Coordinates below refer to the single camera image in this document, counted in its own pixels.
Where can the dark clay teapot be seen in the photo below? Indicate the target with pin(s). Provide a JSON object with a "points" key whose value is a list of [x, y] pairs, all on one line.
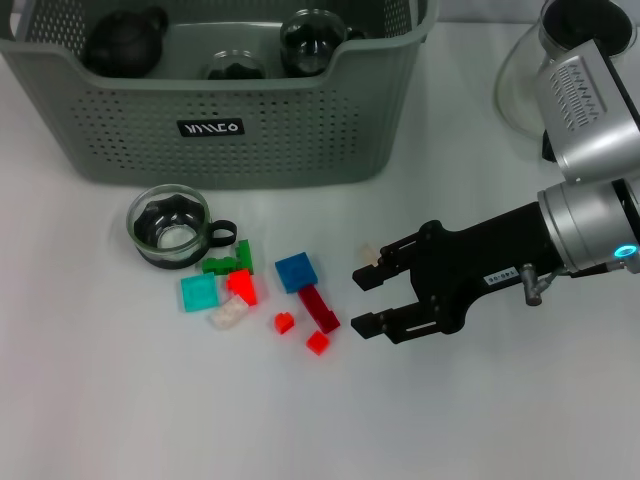
{"points": [[125, 45]]}

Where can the translucent beige toy brick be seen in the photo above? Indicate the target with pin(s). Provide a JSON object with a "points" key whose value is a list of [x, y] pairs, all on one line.
{"points": [[367, 252]]}

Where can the blue square toy plate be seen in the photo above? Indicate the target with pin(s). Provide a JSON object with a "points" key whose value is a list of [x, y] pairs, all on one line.
{"points": [[296, 272]]}

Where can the grey-green perforated storage bin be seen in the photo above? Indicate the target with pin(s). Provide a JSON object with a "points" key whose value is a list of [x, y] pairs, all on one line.
{"points": [[300, 130]]}

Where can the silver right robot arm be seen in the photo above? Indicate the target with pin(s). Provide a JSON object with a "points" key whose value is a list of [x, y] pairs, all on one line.
{"points": [[585, 150]]}

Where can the dark red long brick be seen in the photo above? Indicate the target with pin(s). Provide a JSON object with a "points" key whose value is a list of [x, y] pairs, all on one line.
{"points": [[320, 312]]}

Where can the small red notched brick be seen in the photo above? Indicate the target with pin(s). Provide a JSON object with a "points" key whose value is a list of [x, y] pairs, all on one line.
{"points": [[284, 324]]}

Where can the white toy brick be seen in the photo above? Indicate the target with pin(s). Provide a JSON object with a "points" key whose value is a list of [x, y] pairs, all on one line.
{"points": [[227, 315]]}

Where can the orange-red wedge toy brick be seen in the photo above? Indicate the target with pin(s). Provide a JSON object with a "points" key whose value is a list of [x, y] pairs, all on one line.
{"points": [[242, 285]]}

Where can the teal square toy plate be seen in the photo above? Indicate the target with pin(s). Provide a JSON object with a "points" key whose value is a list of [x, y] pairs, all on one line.
{"points": [[200, 294]]}

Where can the small red square brick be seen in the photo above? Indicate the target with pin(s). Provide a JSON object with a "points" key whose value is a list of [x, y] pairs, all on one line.
{"points": [[317, 343]]}

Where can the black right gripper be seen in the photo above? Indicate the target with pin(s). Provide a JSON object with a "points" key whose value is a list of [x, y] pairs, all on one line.
{"points": [[480, 265]]}

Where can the dark green toy brick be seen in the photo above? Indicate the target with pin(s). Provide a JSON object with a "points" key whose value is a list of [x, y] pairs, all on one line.
{"points": [[217, 264]]}

